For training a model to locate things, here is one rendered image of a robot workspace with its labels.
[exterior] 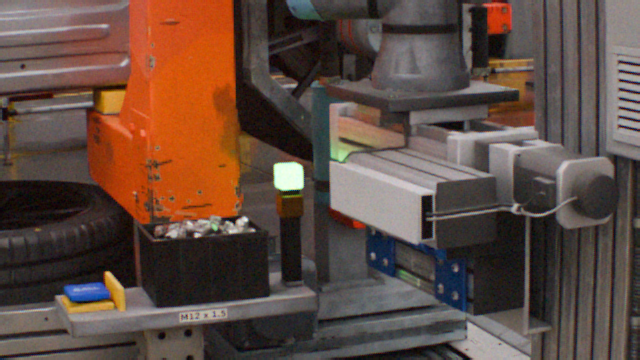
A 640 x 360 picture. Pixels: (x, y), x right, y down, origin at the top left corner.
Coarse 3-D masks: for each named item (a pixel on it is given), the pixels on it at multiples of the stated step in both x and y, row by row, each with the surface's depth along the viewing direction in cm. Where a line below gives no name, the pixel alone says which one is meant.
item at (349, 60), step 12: (312, 24) 302; (288, 36) 298; (300, 36) 300; (312, 36) 300; (276, 48) 298; (288, 48) 299; (348, 60) 304; (372, 60) 306; (312, 72) 302; (348, 72) 305; (300, 84) 302; (300, 96) 302
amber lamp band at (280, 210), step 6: (276, 198) 234; (282, 198) 231; (288, 198) 231; (294, 198) 232; (300, 198) 232; (276, 204) 234; (282, 204) 231; (288, 204) 231; (294, 204) 232; (300, 204) 232; (276, 210) 234; (282, 210) 231; (288, 210) 232; (294, 210) 232; (300, 210) 232; (282, 216) 232; (288, 216) 232; (294, 216) 232; (300, 216) 232
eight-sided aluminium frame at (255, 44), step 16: (256, 0) 288; (256, 16) 284; (464, 16) 301; (256, 32) 285; (464, 32) 302; (256, 48) 285; (464, 48) 302; (256, 64) 286; (256, 80) 286; (272, 80) 288; (272, 96) 288; (288, 96) 290; (288, 112) 290; (304, 112) 292; (304, 128) 292
